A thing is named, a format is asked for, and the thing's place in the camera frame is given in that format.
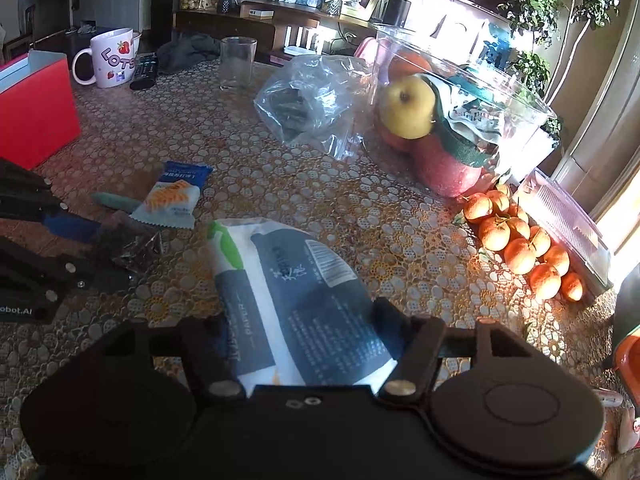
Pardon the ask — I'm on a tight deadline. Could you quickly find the clear fruit bowl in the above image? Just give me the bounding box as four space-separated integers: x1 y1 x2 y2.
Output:
372 24 559 199

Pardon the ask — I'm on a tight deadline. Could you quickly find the small red apple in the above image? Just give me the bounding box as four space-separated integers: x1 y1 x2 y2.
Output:
377 119 417 154

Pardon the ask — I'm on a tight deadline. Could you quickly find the orange and grey bin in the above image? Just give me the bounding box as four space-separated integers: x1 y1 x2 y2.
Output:
612 274 640 392

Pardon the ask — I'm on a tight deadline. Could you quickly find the blue snack packet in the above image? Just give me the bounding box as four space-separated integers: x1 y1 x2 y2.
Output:
129 160 215 231

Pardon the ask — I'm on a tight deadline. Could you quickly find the green and white packet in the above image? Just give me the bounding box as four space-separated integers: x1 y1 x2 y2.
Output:
424 72 517 169

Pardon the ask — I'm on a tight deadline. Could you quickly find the teal oblong object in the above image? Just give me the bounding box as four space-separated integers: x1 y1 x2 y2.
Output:
92 192 144 214

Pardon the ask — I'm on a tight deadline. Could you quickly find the pink chair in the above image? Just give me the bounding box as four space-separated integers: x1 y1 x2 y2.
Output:
352 36 381 69

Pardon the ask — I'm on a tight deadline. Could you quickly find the red box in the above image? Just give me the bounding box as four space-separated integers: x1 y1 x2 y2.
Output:
0 52 82 171

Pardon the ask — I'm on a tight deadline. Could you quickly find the large red apple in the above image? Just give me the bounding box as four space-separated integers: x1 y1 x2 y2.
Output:
412 134 484 199

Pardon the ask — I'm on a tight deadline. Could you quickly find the small plant in white pot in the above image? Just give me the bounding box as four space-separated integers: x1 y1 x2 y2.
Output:
542 114 564 142

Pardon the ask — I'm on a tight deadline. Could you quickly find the black remote control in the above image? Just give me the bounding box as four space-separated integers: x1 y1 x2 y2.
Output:
129 53 160 91

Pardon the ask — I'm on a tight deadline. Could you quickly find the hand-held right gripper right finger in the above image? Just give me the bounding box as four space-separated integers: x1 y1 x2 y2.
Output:
370 296 533 405

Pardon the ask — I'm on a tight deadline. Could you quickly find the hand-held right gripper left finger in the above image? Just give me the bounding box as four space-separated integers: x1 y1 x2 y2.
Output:
102 316 247 402

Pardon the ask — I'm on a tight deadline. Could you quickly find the wooden cabinet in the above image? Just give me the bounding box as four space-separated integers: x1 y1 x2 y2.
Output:
172 2 372 67

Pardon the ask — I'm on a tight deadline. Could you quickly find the drinking glass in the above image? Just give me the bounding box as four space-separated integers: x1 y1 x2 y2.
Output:
219 36 258 91

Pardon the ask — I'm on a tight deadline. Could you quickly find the dark cloth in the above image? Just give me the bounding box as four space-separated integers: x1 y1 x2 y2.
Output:
157 34 221 75

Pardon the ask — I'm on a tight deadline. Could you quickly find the white tissue pack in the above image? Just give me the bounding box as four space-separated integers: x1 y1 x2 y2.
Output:
207 218 401 389

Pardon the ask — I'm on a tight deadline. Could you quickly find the clear plastic box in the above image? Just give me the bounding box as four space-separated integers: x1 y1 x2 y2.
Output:
517 167 614 289

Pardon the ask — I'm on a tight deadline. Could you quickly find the black speaker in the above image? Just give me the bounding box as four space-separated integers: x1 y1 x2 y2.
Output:
382 0 412 29

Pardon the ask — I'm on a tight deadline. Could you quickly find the white strawberry mug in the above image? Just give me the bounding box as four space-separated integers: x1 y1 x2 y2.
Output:
71 28 143 90

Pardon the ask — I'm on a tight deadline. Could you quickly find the flat cardboard box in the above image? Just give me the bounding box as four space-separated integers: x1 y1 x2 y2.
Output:
239 0 276 20

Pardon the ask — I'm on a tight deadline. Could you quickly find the pile of tangerines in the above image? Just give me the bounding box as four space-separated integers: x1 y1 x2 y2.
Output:
462 184 586 304

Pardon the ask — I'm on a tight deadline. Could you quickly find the pink toy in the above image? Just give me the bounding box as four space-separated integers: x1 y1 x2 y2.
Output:
617 404 640 454

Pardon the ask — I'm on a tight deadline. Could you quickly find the yellow apple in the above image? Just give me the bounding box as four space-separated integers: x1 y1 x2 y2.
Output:
378 75 437 140

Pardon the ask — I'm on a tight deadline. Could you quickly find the crinkled clear plastic packet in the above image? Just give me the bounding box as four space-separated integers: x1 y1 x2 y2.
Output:
92 209 164 275

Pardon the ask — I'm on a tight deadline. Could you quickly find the orange fruit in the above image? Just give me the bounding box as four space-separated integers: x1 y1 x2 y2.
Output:
388 52 434 81

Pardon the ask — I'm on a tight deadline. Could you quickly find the clear plastic bag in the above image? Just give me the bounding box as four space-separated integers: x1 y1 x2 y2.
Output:
253 54 379 162

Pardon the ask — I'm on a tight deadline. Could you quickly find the photo frame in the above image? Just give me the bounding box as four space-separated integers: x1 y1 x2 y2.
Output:
342 0 379 19

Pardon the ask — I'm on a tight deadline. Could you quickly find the tall leafy tree plant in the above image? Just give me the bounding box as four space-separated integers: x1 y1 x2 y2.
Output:
497 0 622 107

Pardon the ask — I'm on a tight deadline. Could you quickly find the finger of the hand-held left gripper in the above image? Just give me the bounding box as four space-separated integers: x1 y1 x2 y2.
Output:
0 234 132 302
0 157 102 242

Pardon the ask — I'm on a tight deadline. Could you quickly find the floral lace desktop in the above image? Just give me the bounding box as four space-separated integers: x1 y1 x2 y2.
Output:
0 55 640 480

